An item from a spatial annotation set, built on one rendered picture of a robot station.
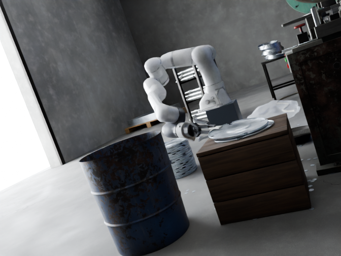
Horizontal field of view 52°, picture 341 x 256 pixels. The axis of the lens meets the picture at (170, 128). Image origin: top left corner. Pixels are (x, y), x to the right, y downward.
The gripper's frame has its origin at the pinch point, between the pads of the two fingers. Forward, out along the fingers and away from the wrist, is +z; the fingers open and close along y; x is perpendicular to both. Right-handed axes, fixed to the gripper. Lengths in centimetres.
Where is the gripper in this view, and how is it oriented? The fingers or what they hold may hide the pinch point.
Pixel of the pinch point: (215, 128)
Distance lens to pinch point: 178.8
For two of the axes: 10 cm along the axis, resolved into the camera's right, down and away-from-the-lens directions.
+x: 6.9, -3.3, 6.4
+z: 6.7, -0.3, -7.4
